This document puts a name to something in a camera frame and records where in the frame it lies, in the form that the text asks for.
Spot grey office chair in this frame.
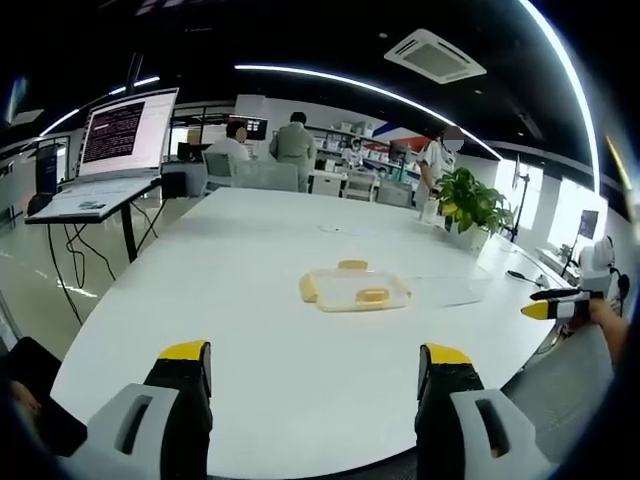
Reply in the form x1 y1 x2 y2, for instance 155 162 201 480
233 158 301 193
201 150 237 192

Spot storage shelves with boxes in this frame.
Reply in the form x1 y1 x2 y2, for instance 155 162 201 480
308 121 427 204

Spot person's grey clothing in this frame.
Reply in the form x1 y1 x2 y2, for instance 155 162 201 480
501 327 617 469

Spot dark banner stand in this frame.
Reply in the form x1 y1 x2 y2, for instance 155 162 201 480
33 143 60 197

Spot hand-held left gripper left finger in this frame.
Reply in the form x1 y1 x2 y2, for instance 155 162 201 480
64 340 215 480

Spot ceiling light strip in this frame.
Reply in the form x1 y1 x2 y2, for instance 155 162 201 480
233 63 504 162

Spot green potted plant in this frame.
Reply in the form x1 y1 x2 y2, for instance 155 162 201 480
433 166 517 252

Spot clear plastic lid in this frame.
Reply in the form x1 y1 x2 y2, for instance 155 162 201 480
412 265 495 308

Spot black cables under desk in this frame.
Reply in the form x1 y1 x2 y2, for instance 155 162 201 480
47 199 166 326

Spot clear plastic tray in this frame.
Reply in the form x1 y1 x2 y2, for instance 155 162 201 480
298 259 414 314

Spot white laptop with lit screen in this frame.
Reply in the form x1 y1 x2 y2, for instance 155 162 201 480
24 87 181 220

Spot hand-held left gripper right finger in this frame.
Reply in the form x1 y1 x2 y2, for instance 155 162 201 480
413 342 557 480

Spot ceiling air conditioner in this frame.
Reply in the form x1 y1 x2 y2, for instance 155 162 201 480
383 28 488 85

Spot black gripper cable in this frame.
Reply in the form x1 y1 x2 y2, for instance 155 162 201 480
608 266 632 317

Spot black bag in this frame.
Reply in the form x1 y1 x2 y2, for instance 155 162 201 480
26 192 54 217

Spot clear bottle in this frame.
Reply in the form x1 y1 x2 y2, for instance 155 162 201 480
419 191 442 225

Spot white standing desk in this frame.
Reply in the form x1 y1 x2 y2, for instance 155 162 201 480
23 177 164 265

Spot dark cloth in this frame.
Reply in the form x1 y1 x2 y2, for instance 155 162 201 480
0 336 90 459

